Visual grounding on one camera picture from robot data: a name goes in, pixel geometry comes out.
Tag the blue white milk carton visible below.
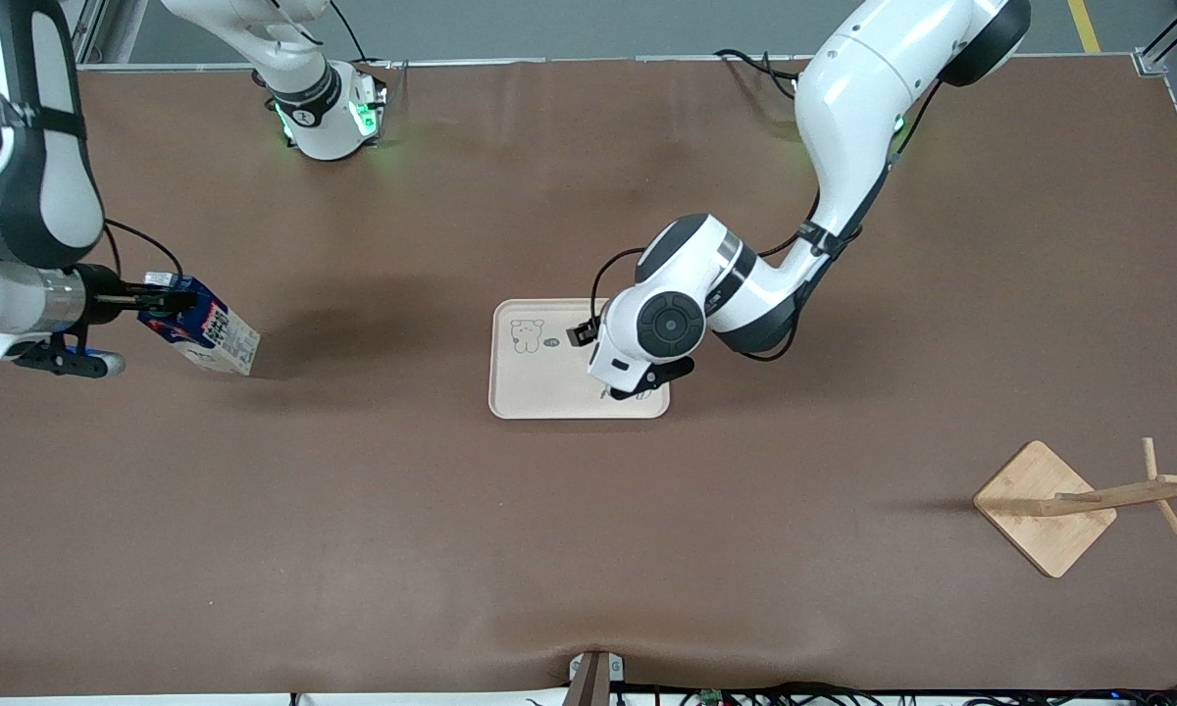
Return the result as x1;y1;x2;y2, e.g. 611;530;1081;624
137;273;263;378

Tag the cream rabbit print tray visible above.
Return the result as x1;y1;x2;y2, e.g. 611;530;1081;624
488;298;670;421

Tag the wooden cup stand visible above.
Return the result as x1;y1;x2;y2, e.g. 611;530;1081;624
973;436;1177;580

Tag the brown table cover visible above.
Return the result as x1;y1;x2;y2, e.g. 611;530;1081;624
0;57;1177;699

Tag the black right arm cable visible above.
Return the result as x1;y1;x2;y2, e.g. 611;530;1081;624
102;218;186;282

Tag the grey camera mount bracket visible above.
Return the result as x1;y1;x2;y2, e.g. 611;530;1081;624
568;650;627;706

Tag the black arm base cable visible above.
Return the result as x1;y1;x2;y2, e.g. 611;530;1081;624
328;0;395;72
713;47;811;99

